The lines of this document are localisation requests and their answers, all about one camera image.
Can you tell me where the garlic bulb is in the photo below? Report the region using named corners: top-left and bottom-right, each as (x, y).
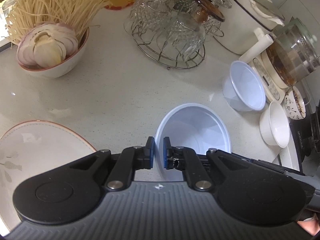
top-left (17, 22), bottom-right (79, 68)

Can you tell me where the translucent plastic bowl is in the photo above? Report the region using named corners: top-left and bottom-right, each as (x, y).
top-left (221, 60), bottom-right (267, 112)
top-left (155, 103), bottom-right (232, 182)

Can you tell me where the white kettle heating base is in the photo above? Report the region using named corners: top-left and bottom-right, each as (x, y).
top-left (251, 52), bottom-right (294, 103)

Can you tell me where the black induction cooker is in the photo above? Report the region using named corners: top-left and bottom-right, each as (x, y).
top-left (289, 119), bottom-right (320, 173)

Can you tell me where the person's right hand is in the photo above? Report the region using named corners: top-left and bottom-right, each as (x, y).
top-left (297, 217), bottom-right (319, 237)

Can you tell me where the white electric pot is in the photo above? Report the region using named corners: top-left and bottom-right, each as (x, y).
top-left (226, 0), bottom-right (285, 63)

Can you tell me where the glass kettle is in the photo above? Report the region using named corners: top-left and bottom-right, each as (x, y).
top-left (265, 17), bottom-right (320, 89)

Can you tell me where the bundle of dry noodles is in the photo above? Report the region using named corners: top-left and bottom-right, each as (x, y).
top-left (4, 0), bottom-right (113, 45)

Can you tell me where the wire cup rack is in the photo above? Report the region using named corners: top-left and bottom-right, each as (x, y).
top-left (134, 37), bottom-right (206, 69)

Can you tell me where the cluster of clear glass cups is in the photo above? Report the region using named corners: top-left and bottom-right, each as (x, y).
top-left (124, 0), bottom-right (233, 63)

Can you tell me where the speckled patterned bowl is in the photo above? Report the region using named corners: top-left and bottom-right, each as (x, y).
top-left (284, 86), bottom-right (307, 120)

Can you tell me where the amber glass cup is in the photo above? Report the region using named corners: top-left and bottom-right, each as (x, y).
top-left (192, 0), bottom-right (225, 24)

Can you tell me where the white bowl with pink rim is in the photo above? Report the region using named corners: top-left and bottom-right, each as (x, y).
top-left (16, 26), bottom-right (90, 78)

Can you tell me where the white ceramic bowl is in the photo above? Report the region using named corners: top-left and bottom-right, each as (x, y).
top-left (259, 101), bottom-right (290, 148)

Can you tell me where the white plate with grey leaves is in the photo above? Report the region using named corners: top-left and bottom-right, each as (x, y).
top-left (0, 120), bottom-right (98, 230)

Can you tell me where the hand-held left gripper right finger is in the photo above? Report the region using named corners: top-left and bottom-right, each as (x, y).
top-left (162, 136), bottom-right (250, 192)

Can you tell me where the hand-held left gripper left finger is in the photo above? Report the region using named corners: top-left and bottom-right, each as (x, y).
top-left (67, 136), bottom-right (156, 191)

